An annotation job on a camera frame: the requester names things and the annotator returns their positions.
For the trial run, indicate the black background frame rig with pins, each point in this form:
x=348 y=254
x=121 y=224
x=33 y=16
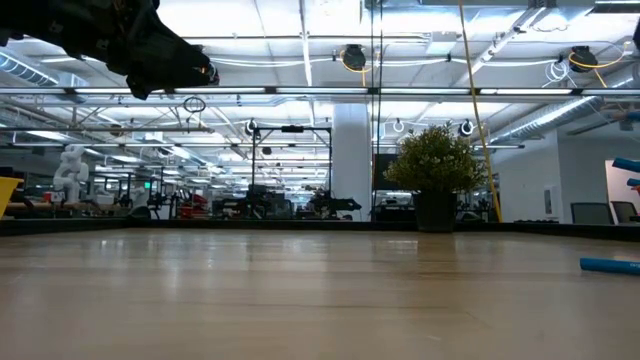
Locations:
x=291 y=129

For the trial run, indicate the green potted plant black pot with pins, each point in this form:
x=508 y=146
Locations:
x=435 y=165

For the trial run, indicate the black background robot workstation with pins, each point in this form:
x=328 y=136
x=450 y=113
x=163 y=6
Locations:
x=332 y=205
x=260 y=202

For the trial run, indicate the grey office chair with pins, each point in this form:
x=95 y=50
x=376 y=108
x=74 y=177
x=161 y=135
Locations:
x=625 y=212
x=592 y=214

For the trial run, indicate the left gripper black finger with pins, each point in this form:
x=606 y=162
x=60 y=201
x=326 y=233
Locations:
x=160 y=60

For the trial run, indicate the yellow plastic bin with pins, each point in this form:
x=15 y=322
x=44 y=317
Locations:
x=7 y=195

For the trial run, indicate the white building column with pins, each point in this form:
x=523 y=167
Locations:
x=352 y=160

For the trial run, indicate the red background cart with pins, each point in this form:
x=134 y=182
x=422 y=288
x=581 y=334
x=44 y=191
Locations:
x=192 y=207

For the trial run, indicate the black background screen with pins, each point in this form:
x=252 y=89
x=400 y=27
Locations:
x=382 y=172

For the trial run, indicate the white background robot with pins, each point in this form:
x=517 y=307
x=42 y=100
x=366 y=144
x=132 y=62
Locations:
x=71 y=172

